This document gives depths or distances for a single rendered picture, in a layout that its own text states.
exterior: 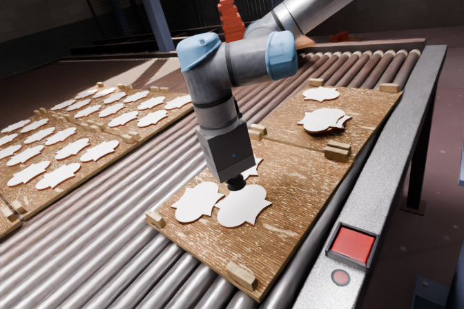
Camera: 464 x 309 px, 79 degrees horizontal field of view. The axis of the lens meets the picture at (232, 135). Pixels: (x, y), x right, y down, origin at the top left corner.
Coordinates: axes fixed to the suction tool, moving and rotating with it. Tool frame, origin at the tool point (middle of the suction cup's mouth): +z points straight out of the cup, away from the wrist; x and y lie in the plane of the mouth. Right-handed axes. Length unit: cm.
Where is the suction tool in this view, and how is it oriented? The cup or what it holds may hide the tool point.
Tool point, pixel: (236, 184)
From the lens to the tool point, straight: 62.4
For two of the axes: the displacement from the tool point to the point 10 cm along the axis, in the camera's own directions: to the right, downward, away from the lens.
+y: -8.6, 4.0, -3.1
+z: 2.2, 8.5, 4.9
